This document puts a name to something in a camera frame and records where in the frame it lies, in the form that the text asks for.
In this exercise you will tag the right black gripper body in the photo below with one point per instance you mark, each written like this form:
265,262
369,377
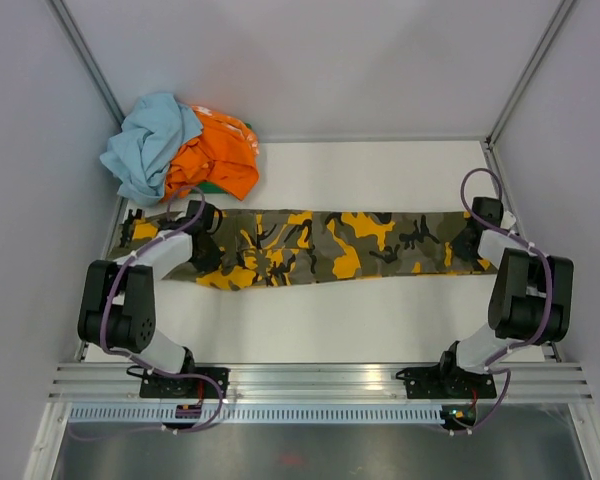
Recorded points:
463,250

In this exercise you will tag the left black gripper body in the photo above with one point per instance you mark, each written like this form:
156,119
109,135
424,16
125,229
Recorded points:
204,262

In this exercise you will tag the camouflage cargo trousers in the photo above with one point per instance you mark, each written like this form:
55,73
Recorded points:
276,248

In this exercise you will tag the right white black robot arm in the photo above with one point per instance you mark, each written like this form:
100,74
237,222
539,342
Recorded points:
530,303

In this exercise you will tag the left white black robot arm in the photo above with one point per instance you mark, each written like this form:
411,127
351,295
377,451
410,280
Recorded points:
118,308

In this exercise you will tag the orange garment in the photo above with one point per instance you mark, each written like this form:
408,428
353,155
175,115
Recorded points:
188,167

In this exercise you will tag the light blue garment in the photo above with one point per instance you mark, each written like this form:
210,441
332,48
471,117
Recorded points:
151,136

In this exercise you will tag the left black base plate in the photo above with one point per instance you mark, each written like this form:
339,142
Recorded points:
211,382

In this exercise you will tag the aluminium mounting rail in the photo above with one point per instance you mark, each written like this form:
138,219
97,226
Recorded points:
530,383

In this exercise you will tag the white slotted cable duct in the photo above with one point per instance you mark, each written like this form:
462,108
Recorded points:
274,414

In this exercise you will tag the left aluminium frame post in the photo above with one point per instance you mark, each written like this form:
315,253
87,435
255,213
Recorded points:
76,39

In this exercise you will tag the aluminium frame post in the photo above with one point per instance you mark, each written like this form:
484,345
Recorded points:
549,36
76,39

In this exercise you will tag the right aluminium frame post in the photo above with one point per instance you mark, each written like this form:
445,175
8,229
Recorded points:
549,36

